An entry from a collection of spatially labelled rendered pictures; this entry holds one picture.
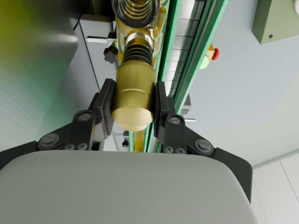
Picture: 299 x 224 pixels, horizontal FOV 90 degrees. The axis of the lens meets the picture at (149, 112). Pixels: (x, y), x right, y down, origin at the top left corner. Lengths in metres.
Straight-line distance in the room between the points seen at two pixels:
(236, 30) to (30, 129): 0.59
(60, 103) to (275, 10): 0.55
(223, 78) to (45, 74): 0.66
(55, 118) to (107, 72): 0.24
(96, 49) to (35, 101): 0.28
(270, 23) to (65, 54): 0.51
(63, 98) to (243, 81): 0.71
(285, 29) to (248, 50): 0.13
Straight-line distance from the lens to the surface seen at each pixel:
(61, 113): 0.34
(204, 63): 0.52
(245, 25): 0.62
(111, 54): 0.30
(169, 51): 0.34
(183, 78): 0.47
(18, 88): 0.21
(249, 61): 0.73
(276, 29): 0.58
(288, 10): 0.57
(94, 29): 0.43
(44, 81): 0.24
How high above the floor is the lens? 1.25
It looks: 34 degrees down
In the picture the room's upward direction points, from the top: 179 degrees counter-clockwise
